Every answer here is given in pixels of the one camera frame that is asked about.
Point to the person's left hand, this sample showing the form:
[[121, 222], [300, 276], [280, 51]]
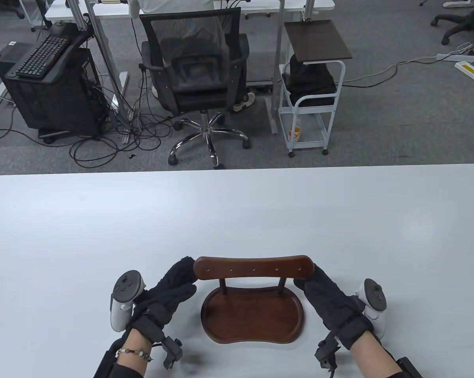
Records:
[[170, 295]]

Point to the person's right hand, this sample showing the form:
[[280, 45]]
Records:
[[327, 299]]

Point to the wooden key rack rod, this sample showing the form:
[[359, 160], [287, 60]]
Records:
[[282, 285], [223, 285]]

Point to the wooden key rack base tray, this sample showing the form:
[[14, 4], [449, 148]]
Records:
[[252, 319]]

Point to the wooden key rack top bar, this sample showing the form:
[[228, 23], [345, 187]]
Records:
[[252, 267]]

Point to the person's right forearm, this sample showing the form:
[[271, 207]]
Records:
[[368, 358]]

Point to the black right forearm box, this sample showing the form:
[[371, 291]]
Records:
[[408, 368]]

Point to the left black white controller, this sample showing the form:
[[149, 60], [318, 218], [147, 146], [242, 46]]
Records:
[[122, 291]]

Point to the black white controller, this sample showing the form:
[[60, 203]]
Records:
[[122, 291], [374, 295]]

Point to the right black white controller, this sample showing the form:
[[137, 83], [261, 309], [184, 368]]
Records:
[[374, 295]]

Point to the orange bottle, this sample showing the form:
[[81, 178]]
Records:
[[296, 134]]

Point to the black bag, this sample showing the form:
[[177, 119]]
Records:
[[307, 82]]

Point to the black mesh office chair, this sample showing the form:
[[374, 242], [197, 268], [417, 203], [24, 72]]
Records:
[[189, 75]]

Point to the black computer tower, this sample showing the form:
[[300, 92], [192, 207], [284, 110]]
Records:
[[55, 102]]

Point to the white cart with brown top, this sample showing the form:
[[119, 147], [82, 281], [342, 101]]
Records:
[[317, 39]]

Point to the black keyboard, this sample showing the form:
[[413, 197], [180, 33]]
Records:
[[41, 55]]

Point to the white power strip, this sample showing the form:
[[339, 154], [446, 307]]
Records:
[[457, 57]]

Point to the white desk with metal legs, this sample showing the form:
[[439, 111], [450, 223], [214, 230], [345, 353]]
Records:
[[260, 4]]

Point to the black office chair base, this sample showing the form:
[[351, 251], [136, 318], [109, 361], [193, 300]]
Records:
[[465, 21]]

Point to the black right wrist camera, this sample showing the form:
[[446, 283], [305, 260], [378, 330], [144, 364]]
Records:
[[325, 352]]

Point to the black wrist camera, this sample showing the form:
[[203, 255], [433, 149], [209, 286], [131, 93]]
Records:
[[173, 352], [325, 352]]

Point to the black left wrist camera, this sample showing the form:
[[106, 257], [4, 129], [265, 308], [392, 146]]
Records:
[[173, 352]]

